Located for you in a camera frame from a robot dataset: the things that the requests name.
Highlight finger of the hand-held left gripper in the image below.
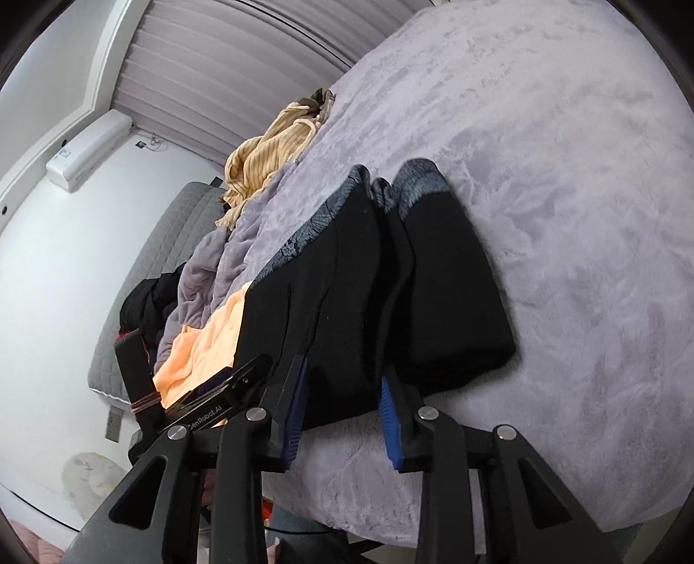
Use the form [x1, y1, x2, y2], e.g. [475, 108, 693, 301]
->
[163, 354, 275, 418]

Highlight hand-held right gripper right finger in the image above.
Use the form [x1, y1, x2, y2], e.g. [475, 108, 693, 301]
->
[380, 366, 632, 564]

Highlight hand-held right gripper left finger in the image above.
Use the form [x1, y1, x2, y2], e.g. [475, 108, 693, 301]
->
[65, 355, 310, 564]

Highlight black pants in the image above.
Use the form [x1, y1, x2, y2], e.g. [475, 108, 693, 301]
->
[234, 158, 517, 432]

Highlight orange fleece blanket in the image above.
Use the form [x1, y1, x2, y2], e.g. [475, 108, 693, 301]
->
[153, 281, 253, 410]

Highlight dark clothes pile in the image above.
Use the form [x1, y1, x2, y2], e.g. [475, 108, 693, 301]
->
[119, 274, 188, 348]

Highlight beige striped garment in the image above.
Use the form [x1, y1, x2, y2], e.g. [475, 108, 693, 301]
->
[216, 87, 337, 229]

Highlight white air conditioner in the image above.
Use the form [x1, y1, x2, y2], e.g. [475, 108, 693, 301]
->
[46, 111, 134, 190]

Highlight lavender fleece bed blanket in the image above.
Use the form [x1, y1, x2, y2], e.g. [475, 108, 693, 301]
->
[157, 0, 694, 543]

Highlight pale pleated curtain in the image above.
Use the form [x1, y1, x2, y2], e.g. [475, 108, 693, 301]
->
[111, 0, 435, 171]

